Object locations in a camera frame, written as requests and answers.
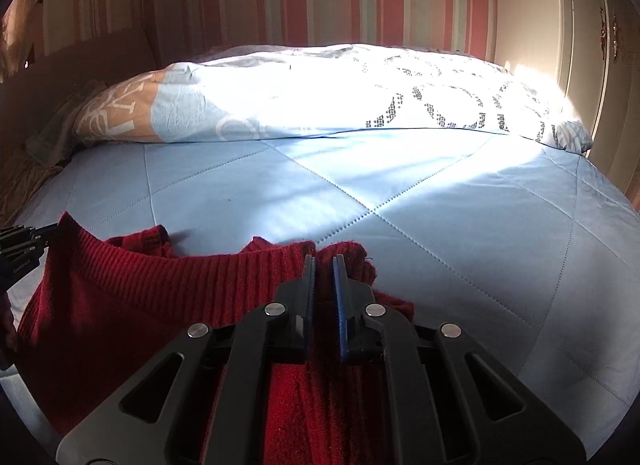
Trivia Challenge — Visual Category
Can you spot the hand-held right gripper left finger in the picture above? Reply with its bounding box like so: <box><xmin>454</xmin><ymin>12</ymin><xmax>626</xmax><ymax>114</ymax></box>
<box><xmin>55</xmin><ymin>252</ymin><xmax>317</xmax><ymax>465</ymax></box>

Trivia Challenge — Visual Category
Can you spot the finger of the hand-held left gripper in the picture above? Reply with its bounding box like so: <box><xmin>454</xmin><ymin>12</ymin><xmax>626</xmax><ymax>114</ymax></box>
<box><xmin>0</xmin><ymin>224</ymin><xmax>60</xmax><ymax>252</ymax></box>

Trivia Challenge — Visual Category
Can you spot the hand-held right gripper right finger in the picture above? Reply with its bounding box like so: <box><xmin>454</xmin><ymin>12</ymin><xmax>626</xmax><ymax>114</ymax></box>
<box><xmin>332</xmin><ymin>254</ymin><xmax>587</xmax><ymax>465</ymax></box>

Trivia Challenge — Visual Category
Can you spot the red knit sweater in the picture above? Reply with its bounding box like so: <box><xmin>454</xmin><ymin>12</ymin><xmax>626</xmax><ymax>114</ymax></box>
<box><xmin>14</xmin><ymin>212</ymin><xmax>418</xmax><ymax>465</ymax></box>

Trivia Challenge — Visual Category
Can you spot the tan folded garment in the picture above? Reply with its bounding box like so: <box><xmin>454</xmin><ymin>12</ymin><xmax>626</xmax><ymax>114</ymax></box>
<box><xmin>0</xmin><ymin>145</ymin><xmax>66</xmax><ymax>226</ymax></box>

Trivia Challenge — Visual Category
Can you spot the light blue quilted bedspread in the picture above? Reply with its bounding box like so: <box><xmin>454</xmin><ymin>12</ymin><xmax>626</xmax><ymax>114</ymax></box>
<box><xmin>0</xmin><ymin>132</ymin><xmax>640</xmax><ymax>461</ymax></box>

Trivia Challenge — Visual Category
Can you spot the printed blue and tan duvet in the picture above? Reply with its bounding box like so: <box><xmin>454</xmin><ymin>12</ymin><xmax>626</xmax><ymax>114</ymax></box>
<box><xmin>72</xmin><ymin>44</ymin><xmax>593</xmax><ymax>153</ymax></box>

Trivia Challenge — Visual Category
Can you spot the patterned beige curtain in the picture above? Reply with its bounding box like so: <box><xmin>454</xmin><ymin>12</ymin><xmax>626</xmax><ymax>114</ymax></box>
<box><xmin>0</xmin><ymin>0</ymin><xmax>56</xmax><ymax>81</ymax></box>

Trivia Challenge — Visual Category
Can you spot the cream wardrobe with floral decals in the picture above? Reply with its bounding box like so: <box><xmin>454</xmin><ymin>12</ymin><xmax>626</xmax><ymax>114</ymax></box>
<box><xmin>492</xmin><ymin>0</ymin><xmax>640</xmax><ymax>206</ymax></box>

